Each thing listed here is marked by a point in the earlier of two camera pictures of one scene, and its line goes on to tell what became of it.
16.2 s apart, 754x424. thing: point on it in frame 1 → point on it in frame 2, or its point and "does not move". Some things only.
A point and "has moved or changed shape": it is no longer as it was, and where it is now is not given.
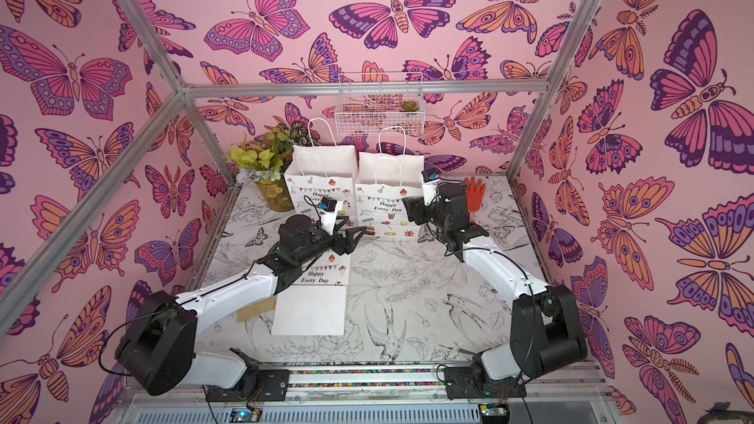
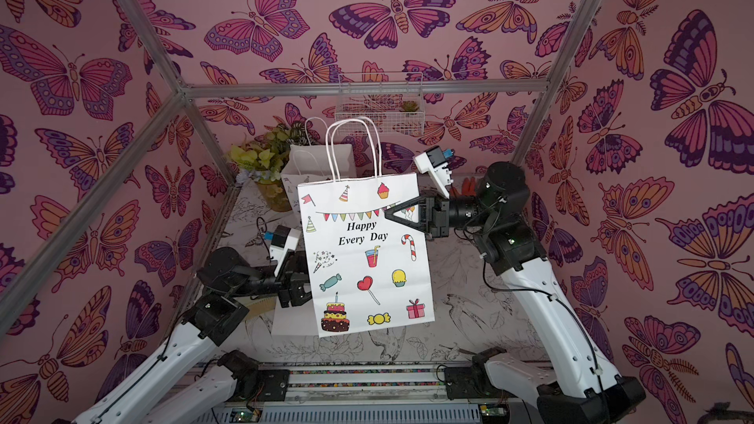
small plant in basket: [408, 106] does not move
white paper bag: [384, 181] has moved or changed shape
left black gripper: [347, 245] → [289, 286]
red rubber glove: [474, 193] does not move
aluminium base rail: [564, 394] does not move
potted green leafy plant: [264, 161] does not move
